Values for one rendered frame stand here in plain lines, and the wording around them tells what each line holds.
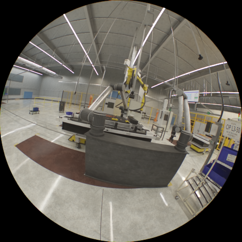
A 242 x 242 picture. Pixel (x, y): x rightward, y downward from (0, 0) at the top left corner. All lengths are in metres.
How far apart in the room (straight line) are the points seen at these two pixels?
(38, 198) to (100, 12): 11.22
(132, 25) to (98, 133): 10.17
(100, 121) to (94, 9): 10.22
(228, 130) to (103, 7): 10.37
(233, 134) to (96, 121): 1.92
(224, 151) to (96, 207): 1.94
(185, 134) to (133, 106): 5.83
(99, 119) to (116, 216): 1.47
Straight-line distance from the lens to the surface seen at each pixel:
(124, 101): 2.00
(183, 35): 10.79
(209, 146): 2.88
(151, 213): 1.64
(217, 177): 1.66
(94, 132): 1.22
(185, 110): 1.90
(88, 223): 1.40
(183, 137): 1.55
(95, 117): 1.17
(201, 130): 10.22
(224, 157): 1.50
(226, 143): 10.00
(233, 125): 1.44
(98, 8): 10.22
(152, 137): 2.20
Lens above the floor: 1.39
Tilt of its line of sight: 10 degrees down
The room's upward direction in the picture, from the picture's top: 12 degrees clockwise
